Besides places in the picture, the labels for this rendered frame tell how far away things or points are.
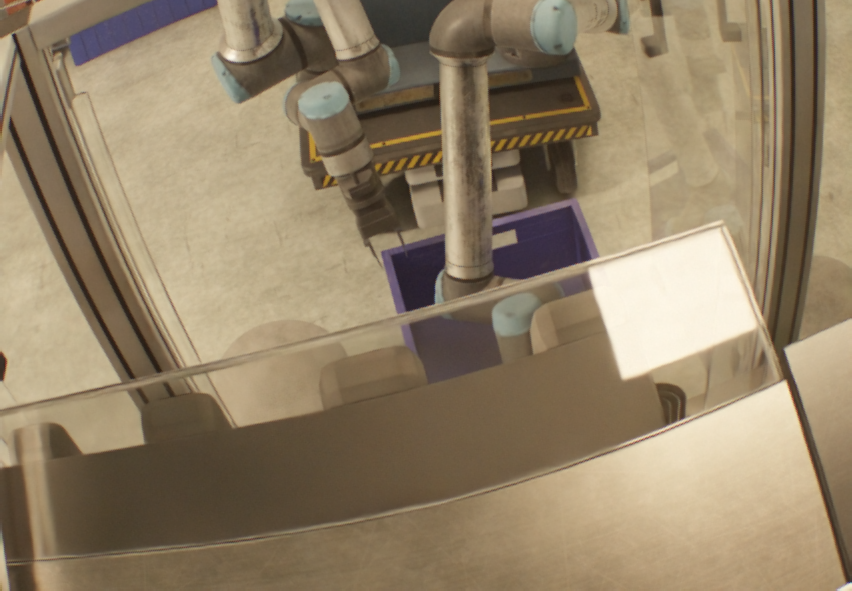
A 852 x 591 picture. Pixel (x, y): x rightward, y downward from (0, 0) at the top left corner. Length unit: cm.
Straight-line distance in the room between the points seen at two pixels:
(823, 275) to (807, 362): 194
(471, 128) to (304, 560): 162
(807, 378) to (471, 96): 158
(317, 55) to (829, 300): 134
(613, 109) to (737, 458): 270
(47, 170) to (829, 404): 80
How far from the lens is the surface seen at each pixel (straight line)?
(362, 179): 231
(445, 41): 214
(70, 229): 121
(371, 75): 244
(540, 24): 208
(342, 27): 240
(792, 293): 162
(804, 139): 138
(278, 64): 267
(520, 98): 289
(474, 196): 226
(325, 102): 229
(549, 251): 258
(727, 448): 66
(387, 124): 288
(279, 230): 317
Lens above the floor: 229
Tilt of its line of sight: 49 degrees down
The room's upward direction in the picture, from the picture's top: 15 degrees counter-clockwise
